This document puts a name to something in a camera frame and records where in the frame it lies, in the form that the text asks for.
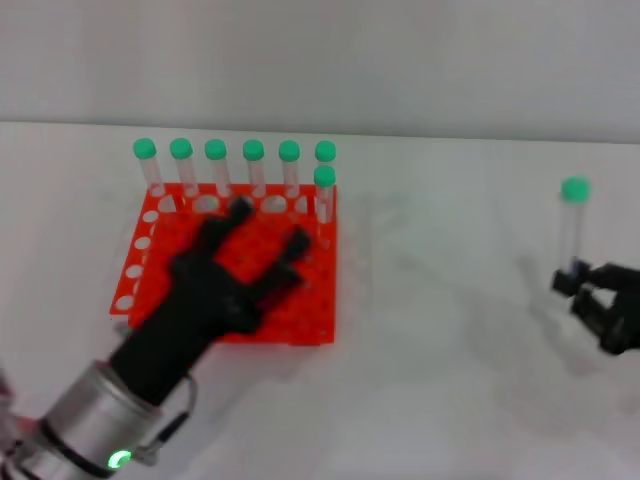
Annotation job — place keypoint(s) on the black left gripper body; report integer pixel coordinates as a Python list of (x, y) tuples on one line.
[(190, 310)]

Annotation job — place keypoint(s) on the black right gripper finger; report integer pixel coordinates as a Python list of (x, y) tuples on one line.
[(620, 279), (567, 282)]

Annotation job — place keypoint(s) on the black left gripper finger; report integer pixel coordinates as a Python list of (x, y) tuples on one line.
[(290, 260), (225, 225)]

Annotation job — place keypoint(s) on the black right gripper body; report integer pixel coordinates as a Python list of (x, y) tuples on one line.
[(627, 325)]

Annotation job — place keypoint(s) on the clear tube with green cap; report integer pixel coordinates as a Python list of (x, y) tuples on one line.
[(289, 151), (180, 148), (324, 176), (575, 190), (253, 149), (325, 151), (215, 149), (144, 149)]

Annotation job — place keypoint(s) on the orange plastic test tube rack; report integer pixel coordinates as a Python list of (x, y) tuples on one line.
[(310, 310)]

